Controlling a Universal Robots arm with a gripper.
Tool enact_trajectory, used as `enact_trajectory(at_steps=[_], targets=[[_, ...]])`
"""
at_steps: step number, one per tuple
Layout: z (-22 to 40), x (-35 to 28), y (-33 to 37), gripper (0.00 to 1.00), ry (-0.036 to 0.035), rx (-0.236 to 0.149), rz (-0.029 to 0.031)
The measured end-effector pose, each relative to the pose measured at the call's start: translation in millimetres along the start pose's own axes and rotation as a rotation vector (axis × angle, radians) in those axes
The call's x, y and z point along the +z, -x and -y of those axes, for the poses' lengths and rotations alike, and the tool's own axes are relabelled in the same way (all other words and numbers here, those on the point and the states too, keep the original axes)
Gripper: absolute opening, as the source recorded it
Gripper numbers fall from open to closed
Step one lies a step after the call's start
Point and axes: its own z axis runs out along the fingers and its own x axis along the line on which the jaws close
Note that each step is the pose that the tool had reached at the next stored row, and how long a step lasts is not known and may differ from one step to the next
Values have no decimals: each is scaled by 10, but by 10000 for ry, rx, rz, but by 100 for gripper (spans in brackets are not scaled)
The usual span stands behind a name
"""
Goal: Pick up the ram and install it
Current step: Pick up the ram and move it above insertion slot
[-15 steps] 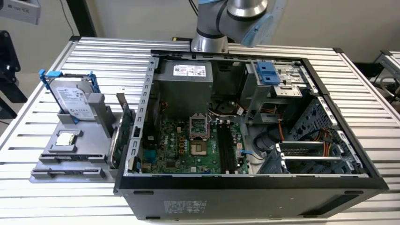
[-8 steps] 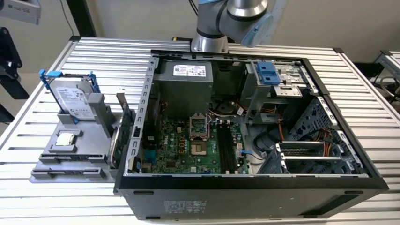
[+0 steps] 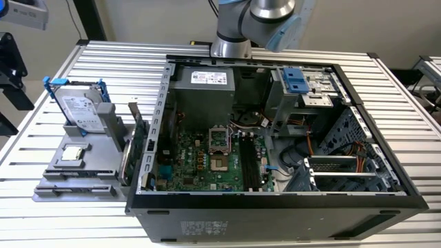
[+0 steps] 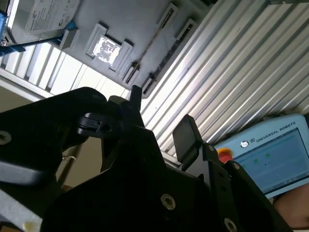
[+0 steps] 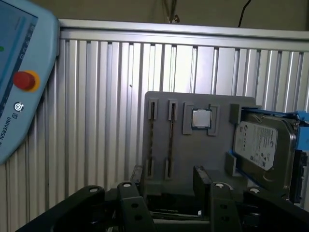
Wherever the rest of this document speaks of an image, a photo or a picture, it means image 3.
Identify hard disk in blue carrier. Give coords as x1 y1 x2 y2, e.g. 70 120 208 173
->
42 76 112 136

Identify grey power supply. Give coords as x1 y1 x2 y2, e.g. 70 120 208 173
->
168 66 236 130

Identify grey metal drive cage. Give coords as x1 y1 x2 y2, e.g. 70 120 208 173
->
266 66 342 136

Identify grey parts rack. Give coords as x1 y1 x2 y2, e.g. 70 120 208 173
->
32 102 152 203

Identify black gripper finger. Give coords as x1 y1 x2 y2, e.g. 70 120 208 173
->
0 32 35 111
0 110 20 136

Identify metal socket cover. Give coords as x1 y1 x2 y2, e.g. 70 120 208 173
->
208 125 231 153

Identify black round fan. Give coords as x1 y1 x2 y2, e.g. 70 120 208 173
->
238 110 266 127

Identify orange yellow power wires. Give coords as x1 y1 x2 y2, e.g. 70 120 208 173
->
347 141 370 174

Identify black upright post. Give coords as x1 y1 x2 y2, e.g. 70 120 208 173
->
72 0 108 42

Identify black RAM slot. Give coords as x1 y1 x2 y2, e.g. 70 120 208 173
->
239 134 251 191
251 134 263 191
244 134 255 191
247 134 258 191

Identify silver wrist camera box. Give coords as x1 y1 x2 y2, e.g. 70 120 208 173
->
0 0 48 31

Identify teal expansion slot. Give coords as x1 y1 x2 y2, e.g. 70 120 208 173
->
158 166 174 180

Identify blue plastic bay latch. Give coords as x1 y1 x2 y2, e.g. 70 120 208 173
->
280 67 311 95

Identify black RAM stick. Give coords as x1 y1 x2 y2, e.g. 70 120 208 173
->
51 187 112 194
51 169 111 176

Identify metal slat side table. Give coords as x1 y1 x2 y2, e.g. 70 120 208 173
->
408 55 441 122

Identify CPU socket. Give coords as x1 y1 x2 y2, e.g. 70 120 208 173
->
210 153 231 173

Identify green motherboard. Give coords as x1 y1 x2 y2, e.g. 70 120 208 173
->
156 129 276 192

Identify black PC case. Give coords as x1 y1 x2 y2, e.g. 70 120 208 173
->
124 53 431 243

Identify orange data wire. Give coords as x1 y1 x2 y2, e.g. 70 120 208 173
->
306 130 315 157

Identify grey disk bay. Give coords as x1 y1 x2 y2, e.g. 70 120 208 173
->
284 154 396 193

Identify green graphics card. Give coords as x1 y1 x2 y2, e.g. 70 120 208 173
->
116 102 151 187

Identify silver CPU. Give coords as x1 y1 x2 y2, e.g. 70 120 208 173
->
60 146 86 161

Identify black expansion slot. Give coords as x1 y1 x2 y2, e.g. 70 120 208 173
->
158 134 175 166

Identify black looped wire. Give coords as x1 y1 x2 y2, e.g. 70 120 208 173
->
279 143 310 170

